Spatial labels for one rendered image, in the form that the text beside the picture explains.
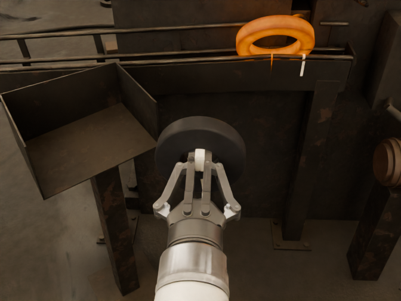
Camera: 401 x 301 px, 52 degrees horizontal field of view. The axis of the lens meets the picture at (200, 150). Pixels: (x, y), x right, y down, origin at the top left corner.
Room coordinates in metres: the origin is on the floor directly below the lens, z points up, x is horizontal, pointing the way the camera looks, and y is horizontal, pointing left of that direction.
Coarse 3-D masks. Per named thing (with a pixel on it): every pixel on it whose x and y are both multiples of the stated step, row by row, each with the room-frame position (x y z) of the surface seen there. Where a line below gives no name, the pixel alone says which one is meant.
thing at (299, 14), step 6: (294, 0) 1.10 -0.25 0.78; (300, 0) 1.10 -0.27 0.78; (306, 0) 1.10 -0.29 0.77; (294, 6) 1.06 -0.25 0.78; (300, 6) 1.06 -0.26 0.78; (306, 6) 1.06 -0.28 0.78; (294, 12) 1.03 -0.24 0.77; (300, 12) 1.03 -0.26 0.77; (306, 12) 1.03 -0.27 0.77; (306, 18) 1.02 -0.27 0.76; (288, 36) 1.03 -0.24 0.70
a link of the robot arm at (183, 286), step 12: (168, 288) 0.25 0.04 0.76; (180, 288) 0.25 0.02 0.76; (192, 288) 0.25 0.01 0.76; (204, 288) 0.25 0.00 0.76; (216, 288) 0.25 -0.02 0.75; (156, 300) 0.24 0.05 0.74; (168, 300) 0.23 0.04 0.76; (180, 300) 0.23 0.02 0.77; (192, 300) 0.23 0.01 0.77; (204, 300) 0.23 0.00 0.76; (216, 300) 0.24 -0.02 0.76; (228, 300) 0.25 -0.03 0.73
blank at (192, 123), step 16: (176, 128) 0.51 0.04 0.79; (192, 128) 0.50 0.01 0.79; (208, 128) 0.50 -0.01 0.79; (224, 128) 0.51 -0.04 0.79; (160, 144) 0.51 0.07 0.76; (176, 144) 0.51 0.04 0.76; (192, 144) 0.51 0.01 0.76; (208, 144) 0.50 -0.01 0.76; (224, 144) 0.50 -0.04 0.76; (240, 144) 0.51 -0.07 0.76; (160, 160) 0.51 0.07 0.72; (176, 160) 0.51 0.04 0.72; (224, 160) 0.50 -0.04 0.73; (240, 160) 0.50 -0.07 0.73; (240, 176) 0.50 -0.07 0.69
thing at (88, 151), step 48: (0, 96) 0.71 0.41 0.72; (48, 96) 0.77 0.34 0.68; (96, 96) 0.82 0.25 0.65; (144, 96) 0.73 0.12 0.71; (48, 144) 0.71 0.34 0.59; (96, 144) 0.70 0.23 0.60; (144, 144) 0.69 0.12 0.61; (48, 192) 0.56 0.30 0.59; (96, 192) 0.69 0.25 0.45; (96, 288) 0.70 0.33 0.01; (144, 288) 0.70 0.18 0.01
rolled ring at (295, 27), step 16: (272, 16) 0.87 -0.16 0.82; (288, 16) 0.87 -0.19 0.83; (240, 32) 0.89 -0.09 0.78; (256, 32) 0.85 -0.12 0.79; (272, 32) 0.85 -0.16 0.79; (288, 32) 0.85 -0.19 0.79; (304, 32) 0.85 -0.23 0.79; (240, 48) 0.90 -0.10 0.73; (256, 48) 0.94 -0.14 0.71; (288, 48) 0.94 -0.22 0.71; (304, 48) 0.89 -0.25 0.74
